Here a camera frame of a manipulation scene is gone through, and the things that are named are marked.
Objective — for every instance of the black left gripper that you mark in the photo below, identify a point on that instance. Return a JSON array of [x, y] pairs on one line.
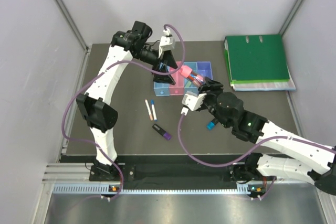
[[166, 78]]

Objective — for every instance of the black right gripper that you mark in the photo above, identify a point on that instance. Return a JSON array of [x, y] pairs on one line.
[[209, 85]]

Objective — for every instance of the pink lid pen jar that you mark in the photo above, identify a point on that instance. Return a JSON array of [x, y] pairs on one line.
[[189, 74]]

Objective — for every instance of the sky blue plastic bin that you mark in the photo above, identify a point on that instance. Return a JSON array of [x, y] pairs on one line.
[[161, 89]]

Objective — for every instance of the pink plastic bin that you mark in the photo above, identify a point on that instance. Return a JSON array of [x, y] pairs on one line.
[[178, 87]]

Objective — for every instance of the light blue plastic bin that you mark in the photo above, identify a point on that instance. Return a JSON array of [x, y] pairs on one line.
[[193, 88]]

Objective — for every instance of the purple-blue plastic bin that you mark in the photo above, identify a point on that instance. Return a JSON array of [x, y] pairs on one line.
[[204, 68]]

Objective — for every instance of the green glitter glue tube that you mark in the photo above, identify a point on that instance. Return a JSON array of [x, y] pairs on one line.
[[188, 85]]

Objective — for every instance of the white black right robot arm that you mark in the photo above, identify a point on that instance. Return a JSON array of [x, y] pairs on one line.
[[308, 161]]

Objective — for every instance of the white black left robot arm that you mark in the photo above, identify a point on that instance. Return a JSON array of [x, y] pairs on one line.
[[94, 103]]

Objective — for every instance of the white marker blue cap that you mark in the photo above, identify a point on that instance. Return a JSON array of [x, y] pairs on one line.
[[154, 110]]

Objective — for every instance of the blue cap black highlighter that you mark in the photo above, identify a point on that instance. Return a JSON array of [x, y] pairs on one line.
[[212, 124]]

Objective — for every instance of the white marker orange cap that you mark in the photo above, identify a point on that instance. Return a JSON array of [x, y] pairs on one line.
[[149, 109]]

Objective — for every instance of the purple cap black highlighter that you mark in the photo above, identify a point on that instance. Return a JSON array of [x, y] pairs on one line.
[[162, 132]]

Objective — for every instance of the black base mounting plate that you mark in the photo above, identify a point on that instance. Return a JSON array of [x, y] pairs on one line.
[[153, 172]]

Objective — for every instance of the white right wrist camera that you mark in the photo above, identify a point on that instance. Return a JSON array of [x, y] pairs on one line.
[[192, 102]]

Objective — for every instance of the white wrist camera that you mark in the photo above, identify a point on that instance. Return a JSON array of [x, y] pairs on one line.
[[167, 42], [192, 102]]

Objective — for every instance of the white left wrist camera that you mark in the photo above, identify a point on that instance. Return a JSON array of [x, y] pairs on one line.
[[167, 42]]

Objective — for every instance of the green ring binder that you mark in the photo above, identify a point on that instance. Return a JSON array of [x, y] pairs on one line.
[[255, 44]]

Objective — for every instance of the white slotted cable duct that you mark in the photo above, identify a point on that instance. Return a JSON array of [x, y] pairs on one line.
[[107, 189]]

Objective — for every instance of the aluminium front rail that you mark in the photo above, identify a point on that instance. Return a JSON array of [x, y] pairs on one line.
[[280, 167]]

